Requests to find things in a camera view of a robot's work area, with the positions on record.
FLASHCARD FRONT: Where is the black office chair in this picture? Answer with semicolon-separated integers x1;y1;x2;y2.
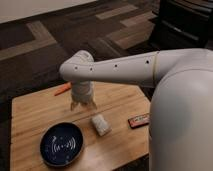
148;0;213;50

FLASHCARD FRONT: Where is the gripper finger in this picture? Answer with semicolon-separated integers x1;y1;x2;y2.
70;102;79;111
89;101;97;110

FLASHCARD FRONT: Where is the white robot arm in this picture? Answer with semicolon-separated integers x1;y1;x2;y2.
59;48;213;171

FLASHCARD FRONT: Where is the dark blue ceramic bowl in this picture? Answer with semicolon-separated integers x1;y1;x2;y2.
40;122;84;167

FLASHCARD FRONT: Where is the white rolled cloth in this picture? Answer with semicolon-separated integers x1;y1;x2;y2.
91;115;111;136

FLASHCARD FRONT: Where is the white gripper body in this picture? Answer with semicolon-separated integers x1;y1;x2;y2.
71;81;94;103

